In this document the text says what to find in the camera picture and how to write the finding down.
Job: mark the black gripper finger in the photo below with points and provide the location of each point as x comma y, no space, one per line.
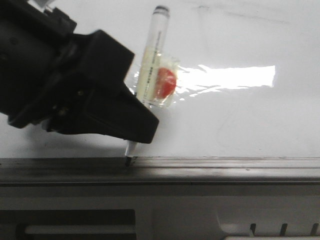
121,116

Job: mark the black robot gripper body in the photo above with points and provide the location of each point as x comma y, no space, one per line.
47,70

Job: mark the red magnet taped to marker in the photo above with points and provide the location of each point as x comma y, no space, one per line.
166,81

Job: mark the white whiteboard marker pen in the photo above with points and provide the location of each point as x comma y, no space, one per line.
150,62

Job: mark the grey metal whiteboard tray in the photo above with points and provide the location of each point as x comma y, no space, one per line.
163,170

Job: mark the white whiteboard surface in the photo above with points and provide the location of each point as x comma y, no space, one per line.
248,77

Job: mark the grey plastic housing below tray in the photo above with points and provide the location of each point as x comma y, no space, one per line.
160,212

